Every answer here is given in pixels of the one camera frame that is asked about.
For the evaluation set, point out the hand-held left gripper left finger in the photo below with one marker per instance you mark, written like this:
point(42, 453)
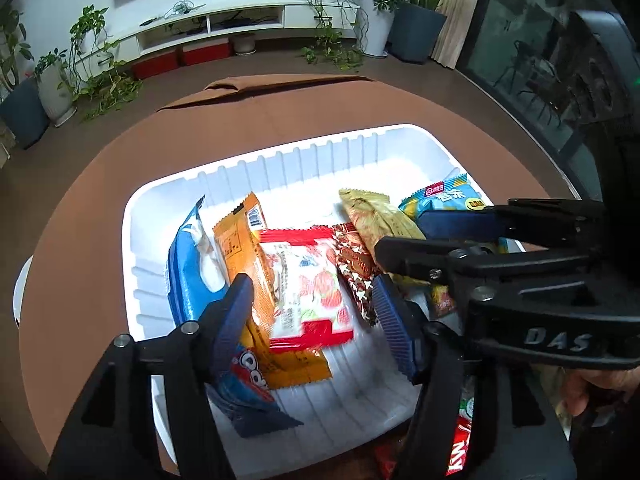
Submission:
point(232, 320)

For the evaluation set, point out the red snack packet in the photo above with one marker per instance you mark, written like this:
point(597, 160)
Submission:
point(460, 440)

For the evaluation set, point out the beige gold snack packet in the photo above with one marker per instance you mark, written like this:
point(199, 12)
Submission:
point(372, 215)

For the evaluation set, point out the light blue panda snack packet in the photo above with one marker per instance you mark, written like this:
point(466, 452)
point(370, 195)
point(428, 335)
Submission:
point(445, 195)

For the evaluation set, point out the beige curtain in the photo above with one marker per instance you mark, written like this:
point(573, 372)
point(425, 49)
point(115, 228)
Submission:
point(460, 25)

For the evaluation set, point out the red storage box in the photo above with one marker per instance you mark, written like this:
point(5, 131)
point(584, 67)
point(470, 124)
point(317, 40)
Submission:
point(155, 65)
point(206, 54)

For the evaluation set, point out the white floating television cabinet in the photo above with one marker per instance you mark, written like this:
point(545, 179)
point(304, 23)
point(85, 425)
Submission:
point(270, 15)

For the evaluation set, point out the red and white strawberry packet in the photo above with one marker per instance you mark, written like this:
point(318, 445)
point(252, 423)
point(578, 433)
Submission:
point(305, 285)

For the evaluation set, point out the orange snack packet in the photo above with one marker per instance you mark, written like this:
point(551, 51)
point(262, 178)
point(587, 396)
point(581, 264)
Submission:
point(235, 240)

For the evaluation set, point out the white plastic tray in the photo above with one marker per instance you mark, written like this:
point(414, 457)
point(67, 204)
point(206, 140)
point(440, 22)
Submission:
point(325, 170)

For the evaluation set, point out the blue cookie packet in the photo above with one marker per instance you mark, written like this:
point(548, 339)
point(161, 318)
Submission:
point(187, 270)

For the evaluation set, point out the trailing vine plant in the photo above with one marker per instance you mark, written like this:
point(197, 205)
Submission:
point(330, 40)

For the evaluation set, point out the leafy tree in blue pot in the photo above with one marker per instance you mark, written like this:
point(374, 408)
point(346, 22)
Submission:
point(22, 115)

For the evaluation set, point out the person's right hand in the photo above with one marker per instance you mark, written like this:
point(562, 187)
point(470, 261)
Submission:
point(580, 390)

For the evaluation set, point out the small plant in white pot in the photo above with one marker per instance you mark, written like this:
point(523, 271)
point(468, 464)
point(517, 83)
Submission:
point(55, 95)

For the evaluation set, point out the bushy plant in white pot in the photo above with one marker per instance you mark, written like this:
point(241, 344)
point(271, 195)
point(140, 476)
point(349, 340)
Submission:
point(375, 30)

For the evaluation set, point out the maroon cookie packet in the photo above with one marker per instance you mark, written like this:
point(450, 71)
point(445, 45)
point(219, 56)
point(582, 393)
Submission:
point(352, 255)

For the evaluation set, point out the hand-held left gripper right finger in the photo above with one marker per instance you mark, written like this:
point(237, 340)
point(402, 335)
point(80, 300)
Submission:
point(395, 325)

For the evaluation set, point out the trailing pothos plant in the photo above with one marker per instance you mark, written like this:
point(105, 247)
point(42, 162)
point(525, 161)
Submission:
point(110, 90)

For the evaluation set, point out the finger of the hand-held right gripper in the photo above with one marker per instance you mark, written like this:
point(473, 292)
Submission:
point(425, 260)
point(500, 222)

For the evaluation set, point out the glass sliding door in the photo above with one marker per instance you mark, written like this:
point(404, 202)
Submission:
point(525, 60)

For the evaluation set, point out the broad-leaf plant in blue pot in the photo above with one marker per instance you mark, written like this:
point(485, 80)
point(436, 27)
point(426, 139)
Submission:
point(417, 35)

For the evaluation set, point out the small white pot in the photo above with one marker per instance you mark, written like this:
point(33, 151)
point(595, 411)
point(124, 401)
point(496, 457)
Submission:
point(244, 44)

